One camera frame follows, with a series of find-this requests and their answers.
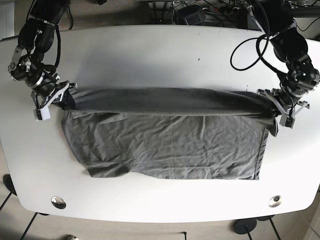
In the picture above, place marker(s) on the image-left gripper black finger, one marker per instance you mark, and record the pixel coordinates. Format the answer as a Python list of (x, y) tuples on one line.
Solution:
[(67, 102)]

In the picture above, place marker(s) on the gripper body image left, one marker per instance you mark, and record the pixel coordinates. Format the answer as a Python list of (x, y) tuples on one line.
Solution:
[(55, 96)]

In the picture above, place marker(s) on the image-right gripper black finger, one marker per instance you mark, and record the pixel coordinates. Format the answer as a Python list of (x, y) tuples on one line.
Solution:
[(273, 112)]

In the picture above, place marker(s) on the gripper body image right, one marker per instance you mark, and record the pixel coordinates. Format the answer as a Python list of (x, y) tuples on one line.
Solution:
[(284, 102)]

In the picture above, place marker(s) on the dark grey T-shirt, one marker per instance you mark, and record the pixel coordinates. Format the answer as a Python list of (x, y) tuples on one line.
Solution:
[(169, 133)]

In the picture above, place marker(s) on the black robot arm image left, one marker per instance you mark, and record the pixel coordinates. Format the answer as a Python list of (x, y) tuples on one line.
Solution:
[(35, 39)]

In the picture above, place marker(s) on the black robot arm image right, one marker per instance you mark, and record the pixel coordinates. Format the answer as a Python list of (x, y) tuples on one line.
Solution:
[(291, 48)]

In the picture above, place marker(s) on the right silver table grommet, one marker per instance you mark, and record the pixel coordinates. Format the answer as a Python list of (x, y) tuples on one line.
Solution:
[(275, 201)]

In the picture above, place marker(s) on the silver table grommet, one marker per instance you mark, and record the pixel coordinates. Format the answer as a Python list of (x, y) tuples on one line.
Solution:
[(58, 202), (275, 201)]

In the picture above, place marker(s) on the left silver table grommet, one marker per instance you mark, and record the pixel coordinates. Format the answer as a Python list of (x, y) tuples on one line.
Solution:
[(58, 202)]

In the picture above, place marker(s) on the black power box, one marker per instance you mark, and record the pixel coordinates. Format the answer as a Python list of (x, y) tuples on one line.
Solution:
[(191, 15)]

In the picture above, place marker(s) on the round black stand base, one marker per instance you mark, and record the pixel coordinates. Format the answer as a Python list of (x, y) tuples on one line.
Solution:
[(244, 226)]

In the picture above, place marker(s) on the white sneaker on floor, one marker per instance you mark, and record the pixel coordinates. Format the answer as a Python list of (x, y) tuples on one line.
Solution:
[(72, 237)]

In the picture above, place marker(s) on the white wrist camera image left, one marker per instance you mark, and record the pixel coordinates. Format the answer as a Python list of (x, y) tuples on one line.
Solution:
[(42, 114)]

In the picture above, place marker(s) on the grey wrist camera image right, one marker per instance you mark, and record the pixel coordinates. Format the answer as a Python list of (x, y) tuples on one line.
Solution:
[(287, 121)]

